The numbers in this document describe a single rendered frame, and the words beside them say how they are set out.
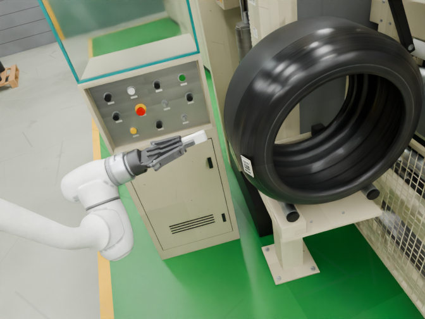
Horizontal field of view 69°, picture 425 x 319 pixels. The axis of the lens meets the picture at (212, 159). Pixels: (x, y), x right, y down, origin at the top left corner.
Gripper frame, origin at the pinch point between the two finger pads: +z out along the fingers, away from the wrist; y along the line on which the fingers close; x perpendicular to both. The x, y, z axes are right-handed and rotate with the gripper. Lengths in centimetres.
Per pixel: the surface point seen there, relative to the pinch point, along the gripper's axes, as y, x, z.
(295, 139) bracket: 24, 33, 35
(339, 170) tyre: 2, 37, 43
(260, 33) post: 26.8, -11.9, 32.3
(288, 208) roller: -8.6, 33.4, 19.4
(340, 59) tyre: -10.9, -12.2, 40.0
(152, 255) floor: 63, 115, -66
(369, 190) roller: -10, 38, 47
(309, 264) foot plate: 24, 127, 29
